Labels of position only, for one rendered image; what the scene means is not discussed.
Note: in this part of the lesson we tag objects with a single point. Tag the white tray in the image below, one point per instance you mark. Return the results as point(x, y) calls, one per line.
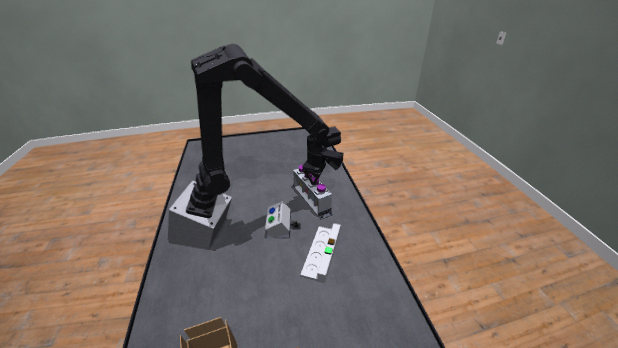
point(320, 254)

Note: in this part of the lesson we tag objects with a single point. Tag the white button housing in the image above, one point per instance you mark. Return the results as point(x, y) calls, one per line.
point(279, 220)

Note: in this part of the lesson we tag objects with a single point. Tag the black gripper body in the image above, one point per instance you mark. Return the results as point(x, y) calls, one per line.
point(308, 164)

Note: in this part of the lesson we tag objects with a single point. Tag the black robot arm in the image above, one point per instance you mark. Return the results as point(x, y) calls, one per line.
point(212, 69)

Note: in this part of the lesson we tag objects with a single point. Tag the brown cardboard box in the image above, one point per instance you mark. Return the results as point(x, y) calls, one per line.
point(221, 338)

